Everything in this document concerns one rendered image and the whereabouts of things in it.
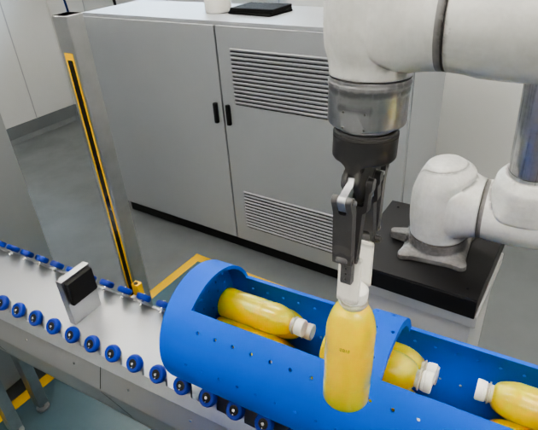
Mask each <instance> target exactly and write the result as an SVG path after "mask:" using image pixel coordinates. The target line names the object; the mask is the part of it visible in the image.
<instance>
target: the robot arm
mask: <svg viewBox="0 0 538 430"><path fill-rule="evenodd" d="M323 32H324V45H325V52H326V54H327V59H328V64H329V77H328V85H329V90H328V115H327V118H328V121H329V122H330V123H331V124H332V125H333V126H334V128H333V142H332V154H333V156H334V158H335V159H336V160H338V161H339V162H341V163H342V164H343V165H344V167H345V170H344V172H343V174H342V181H341V186H342V192H341V194H340V195H337V194H333V195H332V196H331V201H330V202H331V206H332V211H333V227H332V262H335V263H338V264H339V265H338V278H337V291H336V297H337V298H338V299H340V300H343V301H346V302H348V303H351V304H354V305H357V304H358V303H359V300H360V282H363V283H364V284H365V285H366V286H367V287H370V286H371V274H372V264H373V254H374V243H373V242H372V241H374V242H377V243H379V242H380V240H381V236H380V235H376V231H379V230H380V228H381V219H382V212H383V198H384V191H385V184H386V177H387V174H388V169H389V164H390V163H392V162H393V161H394V160H395V159H396V157H397V152H398V144H399V135H400V131H399V129H400V128H402V127H403V126H404V125H405V124H406V122H407V118H408V110H409V103H410V95H411V88H412V82H413V80H412V76H413V73H421V72H445V73H457V74H461V75H465V76H469V77H472V78H479V79H485V80H491V81H498V82H506V83H515V84H523V91H522V96H521V102H520V106H519V111H518V121H517V125H516V130H515V136H514V140H513V145H512V154H511V159H510V163H509V164H507V165H506V166H504V167H502V168H501V169H500V170H499V171H498V173H497V175H496V178H495V179H488V178H486V177H484V176H482V175H480V174H478V173H477V169H476V167H475V166H474V165H473V164H472V163H471V162H470V161H468V160H467V159H465V158H462V157H460V156H458V155H455V154H441V155H437V156H435V157H433V158H431V159H430V160H428V162H427V163H426V164H425V165H424V167H423V168H422V170H421V172H420V173H419V174H418V177H417V179H416V181H415V183H414V185H413V188H412V196H411V203H410V226H409V227H408V228H392V229H391V230H392V231H391V232H390V236H391V237H393V238H395V239H397V240H400V241H404V245H403V247H402V248H401V249H400V250H399V251H398V253H397V257H398V258H399V259H404V260H414V261H418V262H423V263H426V264H434V265H438V266H442V267H447V268H450V269H452V270H456V271H458V272H463V271H466V266H467V264H466V258H467V254H468V252H469V248H470V245H471V242H472V241H473V240H474V239H475V237H478V238H482V239H485V240H488V241H493V242H497V243H500V244H505V245H509V246H514V247H523V248H529V249H538V0H325V1H324V22H323Z"/></svg>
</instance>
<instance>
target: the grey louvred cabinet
mask: <svg viewBox="0 0 538 430"><path fill-rule="evenodd" d="M292 9H293V10H292V11H290V12H287V13H283V14H280V15H274V16H272V17H265V16H254V15H234V14H228V12H227V13H223V14H208V13H207V12H205V4H204V3H199V2H177V1H156V0H137V1H133V2H129V3H122V4H118V5H114V6H110V7H106V8H102V9H94V10H91V11H86V12H83V16H84V20H85V27H86V31H87V34H88V38H89V41H90V45H91V51H92V55H93V59H94V62H95V66H96V72H97V76H98V80H99V84H100V87H101V91H102V97H103V100H104V104H105V108H106V112H107V116H108V122H109V125H110V129H111V132H112V137H113V140H114V146H115V150H116V153H117V157H118V161H119V165H120V171H121V175H122V178H123V182H124V185H125V190H126V196H127V199H128V200H129V201H130V202H131V203H132V209H135V210H138V211H140V212H145V213H148V214H150V215H153V216H156V217H158V218H162V219H165V220H167V221H170V222H173V223H176V224H180V225H183V226H185V227H188V228H190V229H193V230H197V231H200V232H202V233H205V234H208V235H212V236H215V237H218V238H220V239H222V240H225V241H229V242H232V243H235V244H237V245H240V246H243V247H247V248H250V249H253V250H255V251H257V252H260V253H264V254H267V255H270V256H273V257H275V258H278V259H282V260H285V261H287V262H290V263H292V264H297V265H299V266H302V267H305V268H308V269H310V270H315V271H317V272H319V273H322V274H325V275H327V276H332V277H335V278H338V265H339V264H338V263H335V262H332V227H333V211H332V206H331V202H330V201H331V196H332V195H333V194H337V195H340V194H341V192H342V186H341V181H342V174H343V172H344V170H345V167H344V165H343V164H342V163H341V162H339V161H338V160H336V159H335V158H334V156H333V154H332V142H333V128H334V126H333V125H332V124H331V123H330V122H329V121H328V118H327V115H328V90H329V85H328V77H329V64H328V59H327V54H326V52H325V45H324V32H323V22H324V7H308V6H292ZM445 76H446V73H445V72H421V73H413V76H412V80H413V82H412V88H411V95H410V103H409V110H408V118H407V122H406V124H405V125H404V126H403V127H402V128H400V129H399V131H400V135H399V144H398V152H397V157H396V159H395V160H394V161H393V162H392V163H390V164H389V169H388V174H387V177H386V184H385V191H384V198H383V212H384V210H385V209H386V208H387V207H388V205H389V204H390V203H391V201H392V200H395V201H399V202H403V203H407V204H410V203H411V196H412V188H413V185H414V183H415V181H416V179H417V177H418V174H419V173H420V172H421V170H422V168H423V167H424V165H425V164H426V163H427V162H428V160H430V159H431V158H433V157H435V155H436V143H437V136H438V129H439V123H440V116H441V109H442V96H443V90H444V83H445ZM383 212H382V213H383Z"/></svg>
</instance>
